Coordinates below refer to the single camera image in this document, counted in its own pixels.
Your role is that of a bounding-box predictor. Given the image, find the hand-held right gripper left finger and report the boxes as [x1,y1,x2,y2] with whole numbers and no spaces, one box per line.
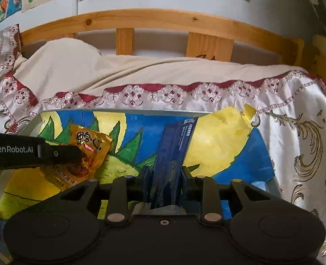
[60,168,153,228]

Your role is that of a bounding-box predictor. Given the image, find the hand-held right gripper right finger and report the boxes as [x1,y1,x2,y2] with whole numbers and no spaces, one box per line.
[181,166,266,226]

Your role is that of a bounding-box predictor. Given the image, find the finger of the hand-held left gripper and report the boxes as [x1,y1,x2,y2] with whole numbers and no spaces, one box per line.
[38,144,84,164]

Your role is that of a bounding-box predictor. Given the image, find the orange snack packet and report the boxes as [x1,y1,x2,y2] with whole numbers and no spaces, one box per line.
[40,124,114,191]

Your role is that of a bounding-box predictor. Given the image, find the dark blue snack packet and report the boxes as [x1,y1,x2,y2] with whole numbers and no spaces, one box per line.
[141,116,199,211]

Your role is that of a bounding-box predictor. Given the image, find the grey box with painted lining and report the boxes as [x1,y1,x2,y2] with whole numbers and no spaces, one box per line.
[0,109,281,223]

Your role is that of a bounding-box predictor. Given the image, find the cream pillow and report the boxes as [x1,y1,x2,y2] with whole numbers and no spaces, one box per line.
[13,39,310,103]

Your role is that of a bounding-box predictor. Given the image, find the floral satin bedspread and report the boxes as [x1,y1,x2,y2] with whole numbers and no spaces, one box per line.
[0,24,326,265]

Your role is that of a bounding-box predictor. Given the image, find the wooden bed frame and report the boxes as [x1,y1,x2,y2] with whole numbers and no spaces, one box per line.
[19,9,305,64]

